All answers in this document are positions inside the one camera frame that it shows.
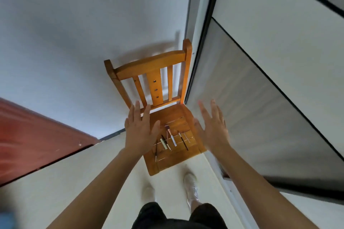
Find person's white right shoe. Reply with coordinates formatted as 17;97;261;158
183;173;200;206

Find red wooden door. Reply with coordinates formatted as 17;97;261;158
0;97;100;186

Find black pencil with white band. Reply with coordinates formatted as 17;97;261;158
161;135;172;151

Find grey sliding door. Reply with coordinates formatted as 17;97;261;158
185;0;344;229

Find black brush with silver ferrule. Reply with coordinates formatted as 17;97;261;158
177;131;189;151

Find person's left forearm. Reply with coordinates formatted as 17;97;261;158
47;148;143;229

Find person's white left shoe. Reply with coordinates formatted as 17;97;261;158
142;184;156;203

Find black shorts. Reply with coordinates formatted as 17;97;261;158
132;202;229;229

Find person's left hand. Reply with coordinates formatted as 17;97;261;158
124;100;161;157

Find wooden chair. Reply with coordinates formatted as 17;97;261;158
104;39;207;176

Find white-handled powder brush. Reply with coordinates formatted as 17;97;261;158
164;125;177;147

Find light blue ribbed bin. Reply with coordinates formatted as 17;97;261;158
0;211;15;229

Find person's right hand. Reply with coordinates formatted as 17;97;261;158
193;99;231;153

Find person's right forearm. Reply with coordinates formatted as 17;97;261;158
218;144;320;229

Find person's white shoe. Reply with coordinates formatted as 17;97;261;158
183;173;200;206
142;184;156;203

